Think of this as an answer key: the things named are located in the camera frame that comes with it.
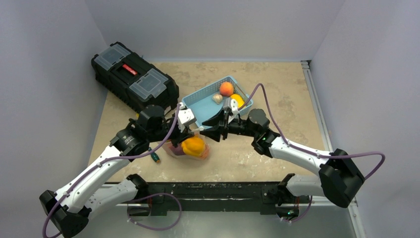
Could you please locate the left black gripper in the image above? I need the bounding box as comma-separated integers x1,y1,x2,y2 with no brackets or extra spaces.
148,117,194,147

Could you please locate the clear zip top bag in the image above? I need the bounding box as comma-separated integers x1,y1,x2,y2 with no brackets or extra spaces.
162,133,210,160

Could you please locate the yellow toy bell pepper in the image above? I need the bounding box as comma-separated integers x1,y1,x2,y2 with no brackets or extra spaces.
181,136,206,157

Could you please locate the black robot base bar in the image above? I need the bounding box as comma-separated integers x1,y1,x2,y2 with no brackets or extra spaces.
124,175,310,219

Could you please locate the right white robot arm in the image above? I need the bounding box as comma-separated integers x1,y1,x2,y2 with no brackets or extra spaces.
200,109,365,208

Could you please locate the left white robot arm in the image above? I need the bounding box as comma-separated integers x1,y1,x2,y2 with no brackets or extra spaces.
39,103,196,238

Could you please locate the light blue plastic basket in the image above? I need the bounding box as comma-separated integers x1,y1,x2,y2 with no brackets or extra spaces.
181,75,249,127

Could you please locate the white toy garlic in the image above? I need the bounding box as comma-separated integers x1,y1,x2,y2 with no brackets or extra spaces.
212,94,223,105

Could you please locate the yellow toy lemon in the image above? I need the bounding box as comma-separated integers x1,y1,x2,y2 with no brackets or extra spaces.
230,94,245,108

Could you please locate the peach toy fruit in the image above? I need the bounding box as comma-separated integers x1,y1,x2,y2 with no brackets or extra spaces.
219,82,234,97

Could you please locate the black plastic toolbox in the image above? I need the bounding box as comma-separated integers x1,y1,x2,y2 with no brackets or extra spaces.
91,42,179,113

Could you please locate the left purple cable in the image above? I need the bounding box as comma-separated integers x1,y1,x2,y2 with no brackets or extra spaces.
42,104,181,238

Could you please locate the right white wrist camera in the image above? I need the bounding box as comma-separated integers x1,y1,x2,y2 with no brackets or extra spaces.
222,98,239,123

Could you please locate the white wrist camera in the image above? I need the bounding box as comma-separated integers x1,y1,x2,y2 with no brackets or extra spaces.
222,98,239,123
177,102,197,131

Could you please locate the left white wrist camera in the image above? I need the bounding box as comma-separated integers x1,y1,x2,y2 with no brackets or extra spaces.
177,102,197,131

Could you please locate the green handled screwdriver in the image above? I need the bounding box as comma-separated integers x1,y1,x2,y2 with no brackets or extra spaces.
148,147,161,164

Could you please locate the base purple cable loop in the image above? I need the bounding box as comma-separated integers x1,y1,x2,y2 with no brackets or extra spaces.
127,191,183,231

